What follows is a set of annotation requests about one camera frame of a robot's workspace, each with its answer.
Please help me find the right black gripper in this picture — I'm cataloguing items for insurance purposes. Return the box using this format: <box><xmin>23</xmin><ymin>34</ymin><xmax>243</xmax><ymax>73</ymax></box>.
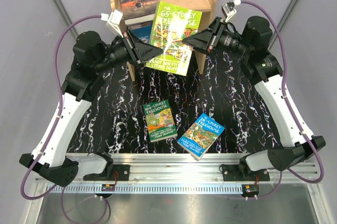
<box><xmin>183</xmin><ymin>16</ymin><xmax>252</xmax><ymax>58</ymax></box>

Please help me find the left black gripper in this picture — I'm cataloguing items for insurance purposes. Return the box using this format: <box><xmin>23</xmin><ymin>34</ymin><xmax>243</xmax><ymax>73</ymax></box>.
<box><xmin>93</xmin><ymin>28</ymin><xmax>163</xmax><ymax>74</ymax></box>

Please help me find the blue back-cover book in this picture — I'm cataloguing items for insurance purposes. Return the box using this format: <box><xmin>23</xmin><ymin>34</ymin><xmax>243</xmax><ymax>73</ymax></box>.
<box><xmin>127</xmin><ymin>21</ymin><xmax>153</xmax><ymax>43</ymax></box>

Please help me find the lime green 65-Storey Treehouse book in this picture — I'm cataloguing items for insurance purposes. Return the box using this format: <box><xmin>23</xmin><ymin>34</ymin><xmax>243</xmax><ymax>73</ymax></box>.
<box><xmin>145</xmin><ymin>1</ymin><xmax>202</xmax><ymax>76</ymax></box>

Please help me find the dark Tale of Two Cities book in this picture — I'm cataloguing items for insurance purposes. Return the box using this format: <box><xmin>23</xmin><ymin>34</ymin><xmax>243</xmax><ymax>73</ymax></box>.
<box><xmin>120</xmin><ymin>0</ymin><xmax>158</xmax><ymax>26</ymax></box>

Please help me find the dark green 104-Storey Treehouse book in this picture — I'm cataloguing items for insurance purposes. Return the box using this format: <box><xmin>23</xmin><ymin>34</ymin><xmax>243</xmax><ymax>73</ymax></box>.
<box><xmin>143</xmin><ymin>99</ymin><xmax>177</xmax><ymax>142</ymax></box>

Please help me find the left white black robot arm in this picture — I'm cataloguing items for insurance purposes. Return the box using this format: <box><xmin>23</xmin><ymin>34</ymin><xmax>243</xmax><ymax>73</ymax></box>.
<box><xmin>19</xmin><ymin>31</ymin><xmax>163</xmax><ymax>187</ymax></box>

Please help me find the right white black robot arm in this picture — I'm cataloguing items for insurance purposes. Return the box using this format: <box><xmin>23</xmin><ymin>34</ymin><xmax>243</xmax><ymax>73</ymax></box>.
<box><xmin>183</xmin><ymin>16</ymin><xmax>326</xmax><ymax>180</ymax></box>

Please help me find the black marble pattern mat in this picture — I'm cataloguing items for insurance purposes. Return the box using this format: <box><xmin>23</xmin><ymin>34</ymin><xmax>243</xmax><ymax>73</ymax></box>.
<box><xmin>67</xmin><ymin>52</ymin><xmax>281</xmax><ymax>154</ymax></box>

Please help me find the blue 26-Storey Treehouse book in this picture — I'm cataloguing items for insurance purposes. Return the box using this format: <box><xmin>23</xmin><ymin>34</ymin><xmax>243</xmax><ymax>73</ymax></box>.
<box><xmin>177</xmin><ymin>113</ymin><xmax>225</xmax><ymax>160</ymax></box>

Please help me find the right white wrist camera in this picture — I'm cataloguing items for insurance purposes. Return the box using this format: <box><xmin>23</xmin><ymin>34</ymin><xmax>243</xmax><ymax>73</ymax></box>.
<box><xmin>221</xmin><ymin>0</ymin><xmax>241</xmax><ymax>23</ymax></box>

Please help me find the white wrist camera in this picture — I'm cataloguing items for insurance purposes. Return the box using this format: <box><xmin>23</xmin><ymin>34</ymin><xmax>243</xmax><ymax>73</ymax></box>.
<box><xmin>101</xmin><ymin>9</ymin><xmax>123</xmax><ymax>37</ymax></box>
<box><xmin>221</xmin><ymin>0</ymin><xmax>241</xmax><ymax>23</ymax></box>

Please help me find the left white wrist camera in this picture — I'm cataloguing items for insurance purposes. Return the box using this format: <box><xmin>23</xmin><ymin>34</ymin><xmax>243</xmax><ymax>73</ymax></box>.
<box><xmin>101</xmin><ymin>9</ymin><xmax>123</xmax><ymax>37</ymax></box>

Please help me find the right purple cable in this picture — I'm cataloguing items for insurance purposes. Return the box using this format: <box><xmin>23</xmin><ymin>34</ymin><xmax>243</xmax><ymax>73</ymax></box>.
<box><xmin>241</xmin><ymin>0</ymin><xmax>325</xmax><ymax>200</ymax></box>

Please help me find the purple cable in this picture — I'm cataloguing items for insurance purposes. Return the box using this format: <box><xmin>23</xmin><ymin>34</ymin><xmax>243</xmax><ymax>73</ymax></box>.
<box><xmin>241</xmin><ymin>0</ymin><xmax>325</xmax><ymax>200</ymax></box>
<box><xmin>20</xmin><ymin>14</ymin><xmax>110</xmax><ymax>224</ymax></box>

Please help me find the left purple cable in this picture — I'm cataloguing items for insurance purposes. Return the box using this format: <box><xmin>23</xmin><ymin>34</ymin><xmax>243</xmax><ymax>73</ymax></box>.
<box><xmin>20</xmin><ymin>14</ymin><xmax>110</xmax><ymax>224</ymax></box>

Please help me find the aluminium mounting rail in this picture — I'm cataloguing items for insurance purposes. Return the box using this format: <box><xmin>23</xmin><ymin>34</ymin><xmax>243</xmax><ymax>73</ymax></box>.
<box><xmin>35</xmin><ymin>152</ymin><xmax>321</xmax><ymax>184</ymax></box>

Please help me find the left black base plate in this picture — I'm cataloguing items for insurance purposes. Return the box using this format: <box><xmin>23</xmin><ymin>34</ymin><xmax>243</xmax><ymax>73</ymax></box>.
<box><xmin>103</xmin><ymin>164</ymin><xmax>131</xmax><ymax>181</ymax></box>

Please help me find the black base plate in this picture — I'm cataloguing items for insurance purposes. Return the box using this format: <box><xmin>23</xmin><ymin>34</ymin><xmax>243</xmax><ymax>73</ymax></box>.
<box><xmin>103</xmin><ymin>164</ymin><xmax>131</xmax><ymax>181</ymax></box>
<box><xmin>219</xmin><ymin>164</ymin><xmax>270</xmax><ymax>182</ymax></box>

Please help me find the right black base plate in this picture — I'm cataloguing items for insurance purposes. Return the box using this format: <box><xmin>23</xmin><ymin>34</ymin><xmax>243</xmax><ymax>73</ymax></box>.
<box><xmin>219</xmin><ymin>164</ymin><xmax>270</xmax><ymax>182</ymax></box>

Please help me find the white slotted cable duct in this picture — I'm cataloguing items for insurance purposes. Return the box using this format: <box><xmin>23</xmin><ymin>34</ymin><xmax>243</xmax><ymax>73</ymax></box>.
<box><xmin>52</xmin><ymin>183</ymin><xmax>243</xmax><ymax>195</ymax></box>

